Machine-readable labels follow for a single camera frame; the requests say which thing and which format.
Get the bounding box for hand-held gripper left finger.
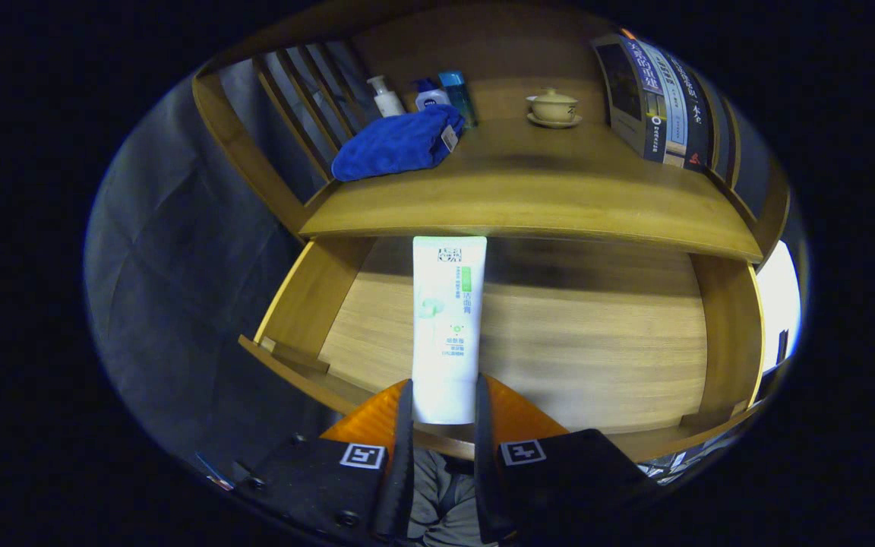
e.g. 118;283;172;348
232;378;415;547

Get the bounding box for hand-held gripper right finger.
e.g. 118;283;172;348
473;374;655;545

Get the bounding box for white face wash tube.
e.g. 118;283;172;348
412;236;488;425

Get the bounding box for wooden drawer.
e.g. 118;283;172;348
238;234;766;463

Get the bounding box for wooden countertop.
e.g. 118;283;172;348
299;76;763;263

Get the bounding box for wooden cabinet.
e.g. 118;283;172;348
193;4;791;263

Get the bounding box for person's grey trousers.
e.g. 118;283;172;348
407;448;495;547

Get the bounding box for black backdrop cloth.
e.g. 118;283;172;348
87;76;332;487

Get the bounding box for blue towel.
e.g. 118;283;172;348
331;104;466;182

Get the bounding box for white pump bottle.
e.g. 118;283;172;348
367;74;406;119

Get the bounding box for white bottle with blue cap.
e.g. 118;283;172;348
412;78;452;112

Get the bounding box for beige lidded teacup with saucer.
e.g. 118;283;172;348
526;87;583;128

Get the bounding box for teal bottle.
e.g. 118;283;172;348
437;71;478;128

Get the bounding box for blue spine book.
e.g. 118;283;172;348
592;34;670;162

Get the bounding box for pale spine book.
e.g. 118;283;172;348
639;40;690;168

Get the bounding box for black spine book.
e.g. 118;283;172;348
662;49;713;172

